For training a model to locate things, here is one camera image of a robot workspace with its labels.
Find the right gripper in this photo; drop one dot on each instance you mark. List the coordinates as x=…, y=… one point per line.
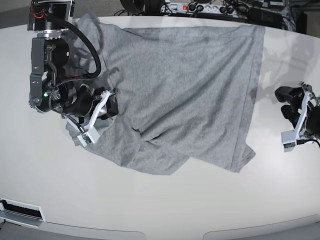
x=80, y=102

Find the grey t-shirt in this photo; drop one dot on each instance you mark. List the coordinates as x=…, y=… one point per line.
x=182, y=92

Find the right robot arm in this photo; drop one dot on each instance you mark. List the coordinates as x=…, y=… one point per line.
x=50, y=88

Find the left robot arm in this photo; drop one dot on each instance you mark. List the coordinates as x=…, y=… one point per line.
x=302, y=109

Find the black power adapter box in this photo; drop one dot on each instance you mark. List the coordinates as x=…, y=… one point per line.
x=264, y=18

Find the white power strip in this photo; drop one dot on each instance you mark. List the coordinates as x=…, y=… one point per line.
x=190, y=8

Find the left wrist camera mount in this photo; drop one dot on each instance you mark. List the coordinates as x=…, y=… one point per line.
x=307, y=130

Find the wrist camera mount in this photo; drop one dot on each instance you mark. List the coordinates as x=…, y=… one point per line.
x=307, y=130
x=85, y=126

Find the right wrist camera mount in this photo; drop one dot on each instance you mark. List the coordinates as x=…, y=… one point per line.
x=85, y=126

